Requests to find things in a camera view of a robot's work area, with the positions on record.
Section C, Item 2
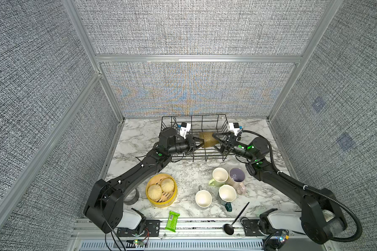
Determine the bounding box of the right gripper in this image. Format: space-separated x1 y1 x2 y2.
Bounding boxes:
211 134 257 163

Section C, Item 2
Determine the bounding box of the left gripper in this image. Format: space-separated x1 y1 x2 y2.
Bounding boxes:
167 135 206 156

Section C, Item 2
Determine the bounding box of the black wire dish rack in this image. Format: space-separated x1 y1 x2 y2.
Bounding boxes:
156 114 229 162

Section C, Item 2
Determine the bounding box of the light green mug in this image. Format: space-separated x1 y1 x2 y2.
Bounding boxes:
208 167 229 187

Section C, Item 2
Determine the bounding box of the grey mug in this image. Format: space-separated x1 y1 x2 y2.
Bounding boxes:
195 186 212 210

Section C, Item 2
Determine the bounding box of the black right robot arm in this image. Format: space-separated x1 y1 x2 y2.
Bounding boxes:
212 132 348 244

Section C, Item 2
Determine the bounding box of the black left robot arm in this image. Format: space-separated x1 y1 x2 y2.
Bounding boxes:
84 127 204 234

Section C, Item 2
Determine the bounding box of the pink iridescent mug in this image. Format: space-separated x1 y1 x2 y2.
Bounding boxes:
227 168 246 195

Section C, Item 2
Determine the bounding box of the dark green mug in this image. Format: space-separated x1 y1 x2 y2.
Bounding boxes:
218 185 237 212

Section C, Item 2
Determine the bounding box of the steamed bun right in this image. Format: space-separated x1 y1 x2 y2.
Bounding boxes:
161 178 175 193

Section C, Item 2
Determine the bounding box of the steamed bun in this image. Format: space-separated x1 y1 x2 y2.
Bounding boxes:
161 178 175 193
147 184 163 201

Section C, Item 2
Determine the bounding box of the steamed bun left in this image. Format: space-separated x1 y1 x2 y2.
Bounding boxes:
147 184 163 201

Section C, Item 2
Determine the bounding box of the black ladle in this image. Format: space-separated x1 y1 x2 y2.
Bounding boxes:
223 202 250 235

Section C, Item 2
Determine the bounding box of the green snack packet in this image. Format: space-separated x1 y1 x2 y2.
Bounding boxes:
165 211 180 232

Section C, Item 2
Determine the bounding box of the grey tape roll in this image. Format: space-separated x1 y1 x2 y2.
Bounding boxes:
124 188 140 206

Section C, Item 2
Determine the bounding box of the small circuit board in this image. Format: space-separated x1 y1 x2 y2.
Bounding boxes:
276 230 289 249

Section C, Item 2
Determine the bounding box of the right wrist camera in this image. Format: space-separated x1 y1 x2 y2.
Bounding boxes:
228 122 243 136

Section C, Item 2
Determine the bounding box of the aluminium front rail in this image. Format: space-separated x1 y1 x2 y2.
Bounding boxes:
70 217 337 251

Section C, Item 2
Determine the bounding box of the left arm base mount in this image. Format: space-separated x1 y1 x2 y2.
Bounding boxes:
116 209 161 238

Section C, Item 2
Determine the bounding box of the black corrugated cable conduit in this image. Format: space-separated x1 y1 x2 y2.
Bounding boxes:
241 130 363 242

